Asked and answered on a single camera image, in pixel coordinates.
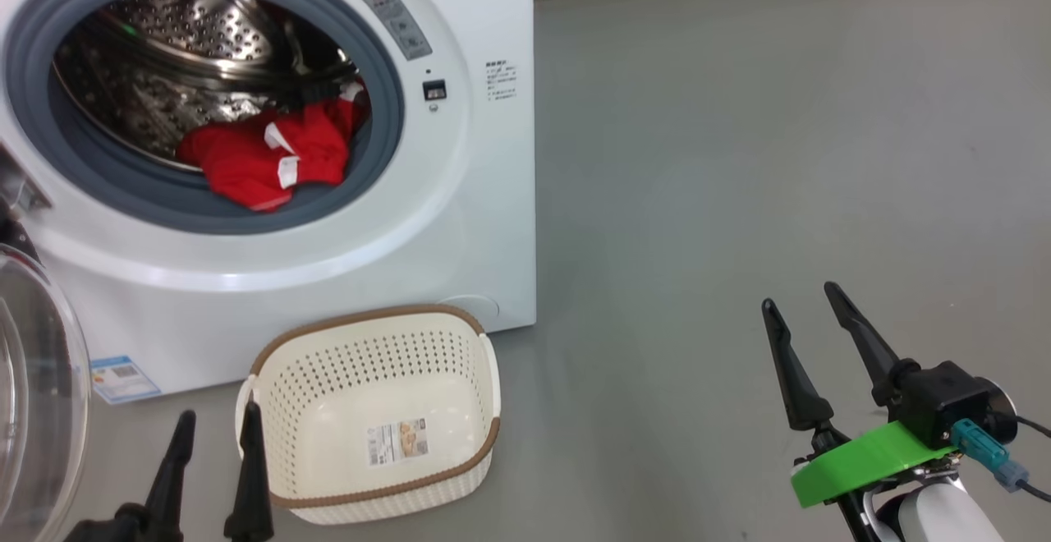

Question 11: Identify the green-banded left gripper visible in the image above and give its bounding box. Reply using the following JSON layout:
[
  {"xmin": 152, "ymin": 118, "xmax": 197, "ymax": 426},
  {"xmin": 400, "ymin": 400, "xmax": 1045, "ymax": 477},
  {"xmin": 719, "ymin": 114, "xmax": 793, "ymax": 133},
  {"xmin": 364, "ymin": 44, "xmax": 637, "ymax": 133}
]
[{"xmin": 64, "ymin": 400, "xmax": 275, "ymax": 542}]

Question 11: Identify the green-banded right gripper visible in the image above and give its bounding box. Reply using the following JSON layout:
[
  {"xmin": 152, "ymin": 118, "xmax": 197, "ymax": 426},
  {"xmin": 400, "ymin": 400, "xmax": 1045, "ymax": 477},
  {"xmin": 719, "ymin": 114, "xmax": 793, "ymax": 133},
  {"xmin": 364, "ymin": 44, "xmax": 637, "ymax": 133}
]
[{"xmin": 760, "ymin": 281, "xmax": 962, "ymax": 542}]

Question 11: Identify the black round glass washer door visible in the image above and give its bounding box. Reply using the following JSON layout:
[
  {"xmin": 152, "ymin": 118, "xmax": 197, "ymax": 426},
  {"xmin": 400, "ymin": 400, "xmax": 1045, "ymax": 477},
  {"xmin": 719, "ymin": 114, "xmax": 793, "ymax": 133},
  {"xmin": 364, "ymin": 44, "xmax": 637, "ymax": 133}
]
[{"xmin": 0, "ymin": 197, "xmax": 92, "ymax": 542}]

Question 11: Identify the red sports jersey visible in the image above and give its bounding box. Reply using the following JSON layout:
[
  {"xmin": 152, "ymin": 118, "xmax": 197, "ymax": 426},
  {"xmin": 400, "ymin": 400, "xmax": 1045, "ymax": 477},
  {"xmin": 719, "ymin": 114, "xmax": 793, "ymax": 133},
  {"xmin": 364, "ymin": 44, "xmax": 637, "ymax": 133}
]
[{"xmin": 177, "ymin": 82, "xmax": 369, "ymax": 213}]

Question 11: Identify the cream laundry basket brown rim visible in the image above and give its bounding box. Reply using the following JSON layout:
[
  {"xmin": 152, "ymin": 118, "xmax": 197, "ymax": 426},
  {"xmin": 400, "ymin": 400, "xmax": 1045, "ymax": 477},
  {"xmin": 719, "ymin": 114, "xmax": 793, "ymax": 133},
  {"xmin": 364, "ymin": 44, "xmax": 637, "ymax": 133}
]
[{"xmin": 236, "ymin": 304, "xmax": 503, "ymax": 526}]

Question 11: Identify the printed paper product label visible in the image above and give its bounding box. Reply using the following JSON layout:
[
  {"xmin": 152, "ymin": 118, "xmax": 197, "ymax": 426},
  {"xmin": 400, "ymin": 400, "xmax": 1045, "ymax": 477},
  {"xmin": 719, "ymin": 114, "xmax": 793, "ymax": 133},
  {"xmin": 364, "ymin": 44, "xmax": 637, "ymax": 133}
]
[{"xmin": 366, "ymin": 419, "xmax": 430, "ymax": 468}]

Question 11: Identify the white front-load washing machine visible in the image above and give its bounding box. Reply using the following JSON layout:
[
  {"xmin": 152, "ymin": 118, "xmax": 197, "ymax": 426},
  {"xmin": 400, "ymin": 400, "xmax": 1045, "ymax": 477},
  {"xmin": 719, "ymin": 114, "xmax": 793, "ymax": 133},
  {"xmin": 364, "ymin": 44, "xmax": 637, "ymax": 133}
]
[{"xmin": 0, "ymin": 0, "xmax": 537, "ymax": 401}]

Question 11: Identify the grey rubber door gasket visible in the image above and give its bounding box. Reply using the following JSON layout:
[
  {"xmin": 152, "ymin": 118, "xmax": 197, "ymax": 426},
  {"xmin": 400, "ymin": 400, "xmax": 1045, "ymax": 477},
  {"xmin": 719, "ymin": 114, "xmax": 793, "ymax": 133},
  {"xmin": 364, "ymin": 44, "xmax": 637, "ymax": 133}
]
[{"xmin": 4, "ymin": 0, "xmax": 406, "ymax": 236}]

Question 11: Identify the steel washing machine drum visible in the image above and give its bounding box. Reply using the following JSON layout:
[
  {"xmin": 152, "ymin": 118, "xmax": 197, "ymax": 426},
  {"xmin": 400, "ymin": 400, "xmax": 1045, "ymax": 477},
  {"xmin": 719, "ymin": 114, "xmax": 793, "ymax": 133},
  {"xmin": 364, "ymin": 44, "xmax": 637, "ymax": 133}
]
[{"xmin": 53, "ymin": 0, "xmax": 364, "ymax": 175}]

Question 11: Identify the blue energy label sticker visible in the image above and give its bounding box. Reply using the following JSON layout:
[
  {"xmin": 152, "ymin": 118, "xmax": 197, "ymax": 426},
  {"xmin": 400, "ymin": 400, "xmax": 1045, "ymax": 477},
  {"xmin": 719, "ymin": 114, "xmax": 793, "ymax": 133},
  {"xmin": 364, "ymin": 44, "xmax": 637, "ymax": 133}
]
[{"xmin": 90, "ymin": 355, "xmax": 163, "ymax": 406}]

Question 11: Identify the round white filter cover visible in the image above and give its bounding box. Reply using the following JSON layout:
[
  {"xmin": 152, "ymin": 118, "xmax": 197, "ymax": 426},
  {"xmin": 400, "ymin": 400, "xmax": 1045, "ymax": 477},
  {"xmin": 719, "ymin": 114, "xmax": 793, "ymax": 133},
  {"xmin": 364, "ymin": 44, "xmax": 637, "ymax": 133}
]
[{"xmin": 458, "ymin": 295, "xmax": 500, "ymax": 323}]

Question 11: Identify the grey warning sticker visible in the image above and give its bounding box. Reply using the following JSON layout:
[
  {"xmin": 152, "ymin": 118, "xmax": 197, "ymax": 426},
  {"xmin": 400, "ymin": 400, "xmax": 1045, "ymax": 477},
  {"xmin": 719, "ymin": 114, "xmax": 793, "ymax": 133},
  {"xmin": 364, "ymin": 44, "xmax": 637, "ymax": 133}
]
[{"xmin": 359, "ymin": 0, "xmax": 434, "ymax": 62}]

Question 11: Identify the teal camera cable connector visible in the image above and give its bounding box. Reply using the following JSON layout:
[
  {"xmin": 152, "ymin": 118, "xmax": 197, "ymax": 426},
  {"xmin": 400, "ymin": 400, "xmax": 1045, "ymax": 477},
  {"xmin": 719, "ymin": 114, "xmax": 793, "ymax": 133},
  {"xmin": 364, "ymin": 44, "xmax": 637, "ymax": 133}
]
[{"xmin": 952, "ymin": 419, "xmax": 1030, "ymax": 492}]

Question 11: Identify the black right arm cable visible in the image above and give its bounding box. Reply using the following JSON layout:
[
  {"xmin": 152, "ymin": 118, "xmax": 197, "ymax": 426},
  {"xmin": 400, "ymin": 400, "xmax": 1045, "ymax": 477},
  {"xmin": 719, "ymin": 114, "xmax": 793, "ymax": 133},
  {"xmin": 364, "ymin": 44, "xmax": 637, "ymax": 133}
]
[{"xmin": 1014, "ymin": 413, "xmax": 1051, "ymax": 503}]

